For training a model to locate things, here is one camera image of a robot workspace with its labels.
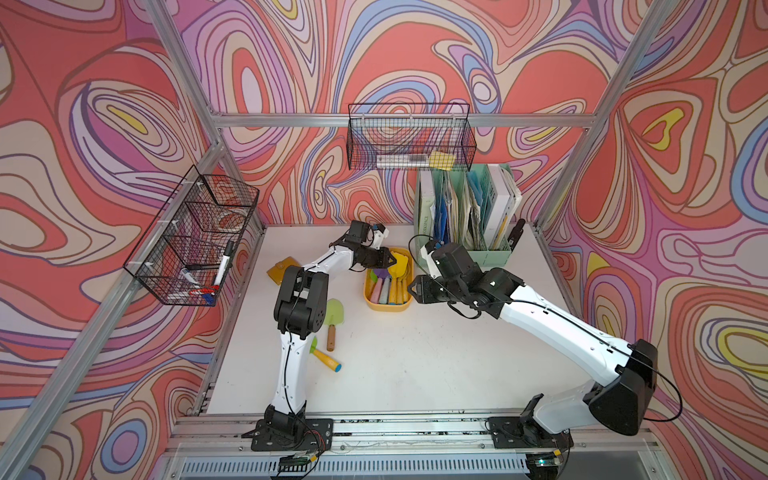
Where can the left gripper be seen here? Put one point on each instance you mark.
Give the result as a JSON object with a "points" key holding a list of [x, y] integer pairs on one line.
{"points": [[382, 253]]}

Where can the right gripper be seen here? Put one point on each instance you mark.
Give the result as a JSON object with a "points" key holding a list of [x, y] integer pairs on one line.
{"points": [[423, 289]]}

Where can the yellow scoop orange handle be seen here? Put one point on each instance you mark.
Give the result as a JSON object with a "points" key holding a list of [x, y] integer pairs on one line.
{"points": [[397, 275]]}

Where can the yellow storage box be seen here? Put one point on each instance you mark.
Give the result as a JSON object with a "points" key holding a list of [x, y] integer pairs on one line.
{"points": [[407, 297]]}

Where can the light green trowel wooden handle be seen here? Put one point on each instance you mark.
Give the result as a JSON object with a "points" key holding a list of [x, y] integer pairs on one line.
{"points": [[334, 317]]}

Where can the green trowel yellow handle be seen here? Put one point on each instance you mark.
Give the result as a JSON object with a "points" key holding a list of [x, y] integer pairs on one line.
{"points": [[324, 358]]}

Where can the purple trowel pink handle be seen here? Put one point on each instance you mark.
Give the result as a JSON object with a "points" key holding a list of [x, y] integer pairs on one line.
{"points": [[381, 286]]}

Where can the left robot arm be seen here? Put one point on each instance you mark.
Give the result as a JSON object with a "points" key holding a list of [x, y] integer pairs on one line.
{"points": [[300, 311]]}

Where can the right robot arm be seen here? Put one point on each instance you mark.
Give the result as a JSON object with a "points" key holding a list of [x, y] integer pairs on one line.
{"points": [[623, 374]]}

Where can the mint green file organizer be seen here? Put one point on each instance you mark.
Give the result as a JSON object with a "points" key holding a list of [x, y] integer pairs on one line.
{"points": [[452, 206]]}

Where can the black stapler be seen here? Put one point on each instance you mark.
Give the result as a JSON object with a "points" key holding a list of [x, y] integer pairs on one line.
{"points": [[516, 234]]}

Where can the white book in organizer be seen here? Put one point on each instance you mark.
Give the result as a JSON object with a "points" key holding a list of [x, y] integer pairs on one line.
{"points": [[505, 198]]}

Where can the yellow sponge in basket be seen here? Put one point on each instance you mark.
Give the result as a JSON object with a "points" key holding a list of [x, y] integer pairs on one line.
{"points": [[441, 160]]}

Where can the black white marker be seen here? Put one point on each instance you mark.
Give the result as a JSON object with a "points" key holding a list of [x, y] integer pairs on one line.
{"points": [[224, 263]]}

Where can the black wire basket back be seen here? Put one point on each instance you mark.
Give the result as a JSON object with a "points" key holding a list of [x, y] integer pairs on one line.
{"points": [[401, 135]]}

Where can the black wire basket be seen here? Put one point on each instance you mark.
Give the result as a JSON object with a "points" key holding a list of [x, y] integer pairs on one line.
{"points": [[401, 135], [176, 261]]}

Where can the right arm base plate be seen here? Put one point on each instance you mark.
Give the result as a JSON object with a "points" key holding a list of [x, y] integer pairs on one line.
{"points": [[511, 432]]}

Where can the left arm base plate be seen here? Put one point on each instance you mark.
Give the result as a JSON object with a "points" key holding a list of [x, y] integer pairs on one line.
{"points": [[312, 434]]}

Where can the black wire basket left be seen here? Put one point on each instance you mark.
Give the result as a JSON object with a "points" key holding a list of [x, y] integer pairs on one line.
{"points": [[176, 261]]}

